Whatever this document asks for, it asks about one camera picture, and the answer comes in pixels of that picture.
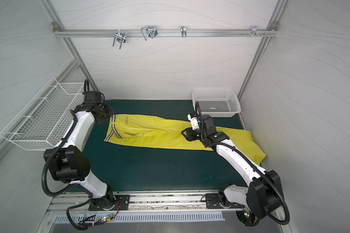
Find yellow long pants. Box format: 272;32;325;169
104;114;266;165

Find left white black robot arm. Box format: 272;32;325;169
41;90;116;210

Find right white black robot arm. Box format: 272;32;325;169
181;112;290;225

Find white plastic perforated basket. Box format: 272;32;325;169
192;88;241;118

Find dark green table mat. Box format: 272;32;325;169
83;100;246;192

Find metal U-bolt hook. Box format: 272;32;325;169
112;32;126;49

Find metal double hook clamp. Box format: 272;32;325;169
141;25;158;41

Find small metal hook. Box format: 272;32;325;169
180;26;187;38

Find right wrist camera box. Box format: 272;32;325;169
187;112;199;130

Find left black corrugated cable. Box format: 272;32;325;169
41;79;120;231

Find black corrugated cable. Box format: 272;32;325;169
41;79;120;231
193;101;291;226

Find white wire wall basket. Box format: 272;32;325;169
0;77;84;150

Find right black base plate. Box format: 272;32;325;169
201;193;245;209

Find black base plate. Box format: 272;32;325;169
88;195;130;211
201;193;245;209

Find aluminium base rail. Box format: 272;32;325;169
46;190;287;215

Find horizontal aluminium rail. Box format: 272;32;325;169
53;28;279;38

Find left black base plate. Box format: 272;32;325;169
88;195;130;211

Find metal bracket hook right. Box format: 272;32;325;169
241;26;267;37

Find white slotted cable duct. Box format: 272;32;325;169
53;211;225;224

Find right black corrugated cable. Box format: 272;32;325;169
193;101;291;226

